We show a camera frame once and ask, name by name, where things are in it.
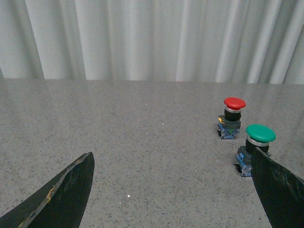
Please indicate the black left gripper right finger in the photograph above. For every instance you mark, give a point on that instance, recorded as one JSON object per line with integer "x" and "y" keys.
{"x": 280, "y": 191}

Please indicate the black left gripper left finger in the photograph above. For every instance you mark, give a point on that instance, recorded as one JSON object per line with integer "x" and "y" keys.
{"x": 60, "y": 203}

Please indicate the green mushroom push button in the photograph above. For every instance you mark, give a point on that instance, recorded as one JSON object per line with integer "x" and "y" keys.
{"x": 257, "y": 136}

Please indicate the red mushroom push button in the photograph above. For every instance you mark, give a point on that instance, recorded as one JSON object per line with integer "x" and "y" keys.
{"x": 229, "y": 123}

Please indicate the white pleated curtain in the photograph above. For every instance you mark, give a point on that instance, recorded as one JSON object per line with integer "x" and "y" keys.
{"x": 233, "y": 41}

